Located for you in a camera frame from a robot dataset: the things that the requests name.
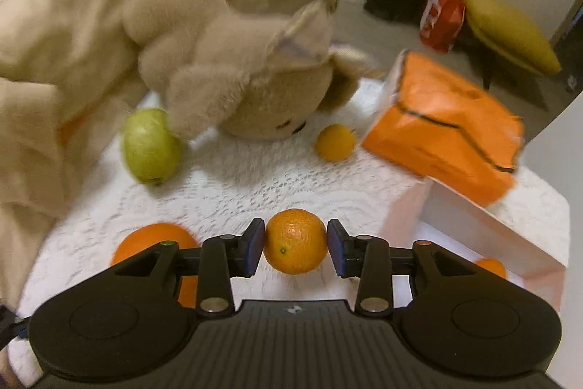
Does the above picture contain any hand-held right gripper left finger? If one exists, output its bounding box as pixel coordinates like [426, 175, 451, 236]
[114, 218, 266, 319]

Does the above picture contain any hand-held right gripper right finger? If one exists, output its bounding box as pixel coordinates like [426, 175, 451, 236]
[327, 219, 477, 319]

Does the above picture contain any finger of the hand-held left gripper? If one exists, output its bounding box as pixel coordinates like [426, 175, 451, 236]
[0, 304, 30, 349]

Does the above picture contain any pink cardboard box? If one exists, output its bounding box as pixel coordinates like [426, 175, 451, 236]
[382, 177, 570, 326]

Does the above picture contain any white lace tablecloth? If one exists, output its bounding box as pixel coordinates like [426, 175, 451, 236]
[9, 77, 570, 381]

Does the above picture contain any large orange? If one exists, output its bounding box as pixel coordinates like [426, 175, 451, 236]
[110, 222, 201, 308]

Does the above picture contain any small mandarin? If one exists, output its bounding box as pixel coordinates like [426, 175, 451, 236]
[316, 124, 357, 162]

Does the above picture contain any large green guava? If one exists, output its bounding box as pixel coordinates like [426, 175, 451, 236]
[121, 108, 184, 186]

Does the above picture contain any beige plush toy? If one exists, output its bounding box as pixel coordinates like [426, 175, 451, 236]
[123, 0, 365, 141]

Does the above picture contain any orange bag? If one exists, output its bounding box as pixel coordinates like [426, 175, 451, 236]
[361, 49, 524, 208]

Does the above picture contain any red bag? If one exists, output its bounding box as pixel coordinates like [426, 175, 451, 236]
[419, 0, 466, 54]

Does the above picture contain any yellow cushion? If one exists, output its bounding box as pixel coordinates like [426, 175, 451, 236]
[455, 0, 562, 76]

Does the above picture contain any beige blanket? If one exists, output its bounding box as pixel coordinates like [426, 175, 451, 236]
[0, 0, 342, 308]

